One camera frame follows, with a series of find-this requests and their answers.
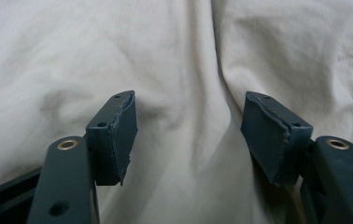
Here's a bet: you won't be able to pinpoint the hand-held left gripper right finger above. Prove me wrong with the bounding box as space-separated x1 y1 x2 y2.
240 91 314 187

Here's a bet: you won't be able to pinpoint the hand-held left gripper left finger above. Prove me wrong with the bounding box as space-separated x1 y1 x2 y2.
84 90 139 187

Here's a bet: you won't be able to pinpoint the beige shorts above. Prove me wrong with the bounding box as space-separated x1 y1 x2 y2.
0 0 353 224

